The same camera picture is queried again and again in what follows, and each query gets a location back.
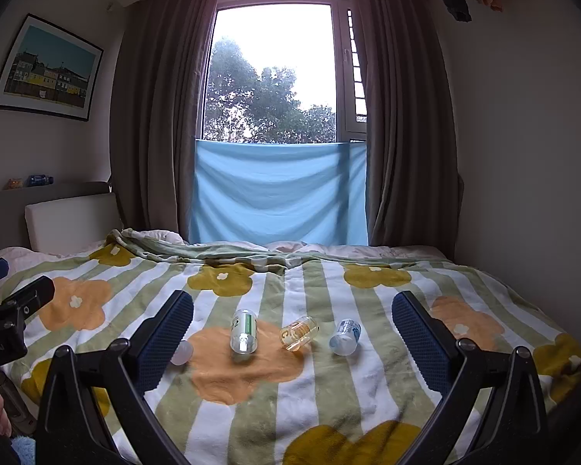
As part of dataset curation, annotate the brown curtain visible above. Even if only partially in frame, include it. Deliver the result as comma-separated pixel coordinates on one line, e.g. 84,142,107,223
349,0,466,258
109,0,222,243

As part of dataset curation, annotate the translucent pale pink cup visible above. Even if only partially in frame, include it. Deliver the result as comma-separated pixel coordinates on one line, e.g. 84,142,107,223
170,340,194,366

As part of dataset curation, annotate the window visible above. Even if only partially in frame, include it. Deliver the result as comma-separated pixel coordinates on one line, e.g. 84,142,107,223
199,0,369,146

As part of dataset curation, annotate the clear cup with blue label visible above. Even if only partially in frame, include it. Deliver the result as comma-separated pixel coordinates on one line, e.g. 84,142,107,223
328,319,362,356

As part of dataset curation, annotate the striped flower print blanket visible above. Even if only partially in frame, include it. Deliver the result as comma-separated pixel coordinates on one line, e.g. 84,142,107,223
0,229,581,465

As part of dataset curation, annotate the white headboard cushion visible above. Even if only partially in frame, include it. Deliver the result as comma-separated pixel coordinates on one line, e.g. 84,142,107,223
24,192,123,255

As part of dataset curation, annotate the clear cup with green label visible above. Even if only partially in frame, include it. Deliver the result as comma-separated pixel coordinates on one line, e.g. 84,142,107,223
229,308,258,355

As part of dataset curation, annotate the clear amber cup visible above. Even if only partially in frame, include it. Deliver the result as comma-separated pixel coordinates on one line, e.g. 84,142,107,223
279,316,320,351

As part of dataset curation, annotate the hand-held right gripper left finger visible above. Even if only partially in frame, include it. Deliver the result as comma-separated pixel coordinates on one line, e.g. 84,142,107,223
33,290,195,465

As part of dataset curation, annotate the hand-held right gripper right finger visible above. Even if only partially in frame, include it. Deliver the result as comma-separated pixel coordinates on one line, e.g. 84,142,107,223
391,291,551,465

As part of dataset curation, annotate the framed wall picture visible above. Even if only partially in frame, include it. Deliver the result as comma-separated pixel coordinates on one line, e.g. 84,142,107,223
0,13,105,122

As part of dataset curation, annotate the grey bed headboard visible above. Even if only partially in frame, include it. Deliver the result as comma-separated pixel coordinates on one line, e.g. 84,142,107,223
0,181,114,253

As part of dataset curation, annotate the light blue fluffy cloth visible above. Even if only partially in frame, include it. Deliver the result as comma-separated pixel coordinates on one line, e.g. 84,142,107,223
9,437,38,465

